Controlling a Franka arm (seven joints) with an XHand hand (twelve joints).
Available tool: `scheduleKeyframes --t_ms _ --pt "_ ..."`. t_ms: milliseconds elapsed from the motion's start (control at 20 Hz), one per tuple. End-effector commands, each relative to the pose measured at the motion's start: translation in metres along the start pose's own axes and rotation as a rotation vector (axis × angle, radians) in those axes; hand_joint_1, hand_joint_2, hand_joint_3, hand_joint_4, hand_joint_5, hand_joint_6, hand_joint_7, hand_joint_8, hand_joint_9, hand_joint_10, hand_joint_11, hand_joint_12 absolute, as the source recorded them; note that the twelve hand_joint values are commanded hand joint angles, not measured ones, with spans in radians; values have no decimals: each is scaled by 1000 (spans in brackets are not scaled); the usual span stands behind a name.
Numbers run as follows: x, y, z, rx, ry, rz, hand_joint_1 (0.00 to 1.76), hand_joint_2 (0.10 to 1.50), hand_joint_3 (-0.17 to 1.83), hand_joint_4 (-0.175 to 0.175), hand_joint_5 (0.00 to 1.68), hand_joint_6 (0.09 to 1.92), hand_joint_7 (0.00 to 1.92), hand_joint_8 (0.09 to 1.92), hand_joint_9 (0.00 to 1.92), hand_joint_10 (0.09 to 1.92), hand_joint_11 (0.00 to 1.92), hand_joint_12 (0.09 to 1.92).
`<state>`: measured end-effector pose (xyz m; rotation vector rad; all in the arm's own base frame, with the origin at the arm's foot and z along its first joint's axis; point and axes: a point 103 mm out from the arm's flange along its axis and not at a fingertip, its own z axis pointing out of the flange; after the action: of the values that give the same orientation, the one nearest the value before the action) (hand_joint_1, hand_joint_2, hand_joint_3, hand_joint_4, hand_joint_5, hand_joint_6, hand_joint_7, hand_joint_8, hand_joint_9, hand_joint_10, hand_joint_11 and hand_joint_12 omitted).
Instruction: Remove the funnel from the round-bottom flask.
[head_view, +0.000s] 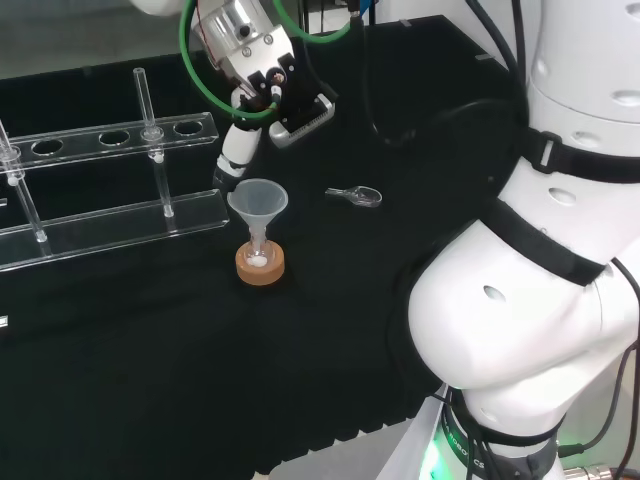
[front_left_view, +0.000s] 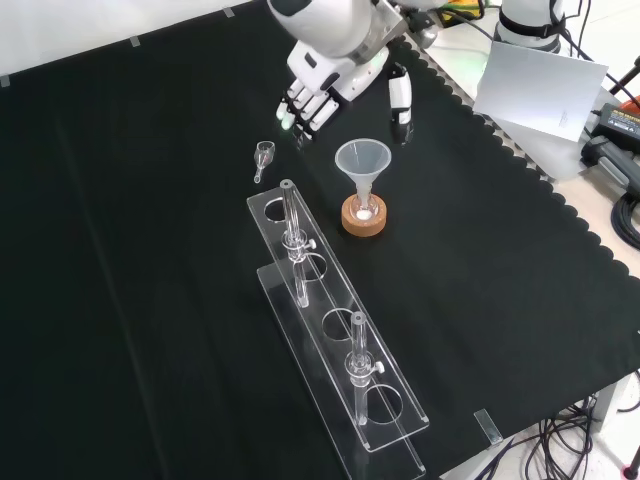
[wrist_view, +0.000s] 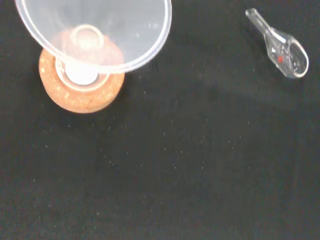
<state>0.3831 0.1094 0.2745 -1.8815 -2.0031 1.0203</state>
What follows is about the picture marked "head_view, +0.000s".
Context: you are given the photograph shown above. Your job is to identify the black cloth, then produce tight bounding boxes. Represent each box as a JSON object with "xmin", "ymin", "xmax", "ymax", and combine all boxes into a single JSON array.
[{"xmin": 0, "ymin": 14, "xmax": 532, "ymax": 476}]

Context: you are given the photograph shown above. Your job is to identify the translucent plastic funnel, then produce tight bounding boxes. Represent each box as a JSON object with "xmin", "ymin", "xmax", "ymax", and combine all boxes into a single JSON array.
[{"xmin": 226, "ymin": 178, "xmax": 290, "ymax": 247}]

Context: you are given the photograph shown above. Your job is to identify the cork ring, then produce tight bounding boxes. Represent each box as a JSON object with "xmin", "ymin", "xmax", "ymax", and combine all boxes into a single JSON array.
[{"xmin": 235, "ymin": 238, "xmax": 287, "ymax": 288}]

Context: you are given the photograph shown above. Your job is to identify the black hanging cable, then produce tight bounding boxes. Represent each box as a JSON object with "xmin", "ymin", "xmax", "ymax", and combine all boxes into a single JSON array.
[{"xmin": 348, "ymin": 0, "xmax": 401, "ymax": 149}]

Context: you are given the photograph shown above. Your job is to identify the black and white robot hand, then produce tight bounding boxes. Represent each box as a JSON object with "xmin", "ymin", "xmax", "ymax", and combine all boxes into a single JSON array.
[{"xmin": 212, "ymin": 27, "xmax": 297, "ymax": 193}]

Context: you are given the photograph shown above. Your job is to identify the clear acrylic funnel stand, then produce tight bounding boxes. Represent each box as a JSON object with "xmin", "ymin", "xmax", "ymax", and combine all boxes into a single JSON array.
[{"xmin": 0, "ymin": 67, "xmax": 231, "ymax": 274}]

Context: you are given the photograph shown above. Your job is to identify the clear round-bottom flask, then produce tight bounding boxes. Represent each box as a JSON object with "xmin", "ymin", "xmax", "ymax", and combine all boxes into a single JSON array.
[{"xmin": 245, "ymin": 233, "xmax": 277, "ymax": 269}]

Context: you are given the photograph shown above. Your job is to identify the green cable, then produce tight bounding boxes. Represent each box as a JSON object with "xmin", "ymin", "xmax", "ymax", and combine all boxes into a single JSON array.
[{"xmin": 178, "ymin": 0, "xmax": 353, "ymax": 122}]

